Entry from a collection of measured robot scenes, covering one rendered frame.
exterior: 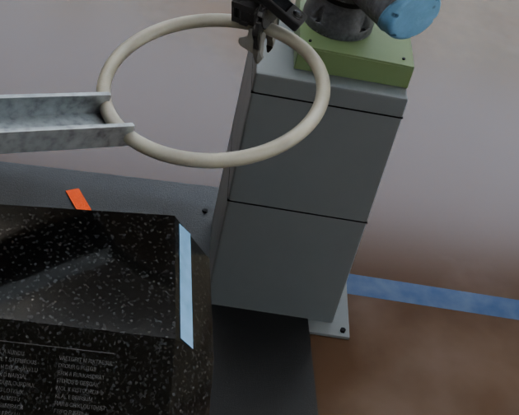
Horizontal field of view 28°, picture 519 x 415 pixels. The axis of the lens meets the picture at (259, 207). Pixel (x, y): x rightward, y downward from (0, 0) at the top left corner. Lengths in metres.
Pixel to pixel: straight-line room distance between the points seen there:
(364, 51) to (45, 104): 0.94
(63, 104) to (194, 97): 1.94
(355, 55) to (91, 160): 1.27
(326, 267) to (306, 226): 0.17
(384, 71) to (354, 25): 0.14
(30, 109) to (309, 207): 1.06
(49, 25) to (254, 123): 1.77
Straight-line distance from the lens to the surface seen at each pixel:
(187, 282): 2.04
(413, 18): 2.52
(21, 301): 1.93
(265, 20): 2.30
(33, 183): 3.48
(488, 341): 3.36
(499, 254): 3.70
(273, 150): 2.02
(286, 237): 2.95
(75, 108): 2.12
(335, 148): 2.76
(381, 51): 2.71
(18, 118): 2.07
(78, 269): 2.00
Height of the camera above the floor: 2.23
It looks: 39 degrees down
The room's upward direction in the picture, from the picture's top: 14 degrees clockwise
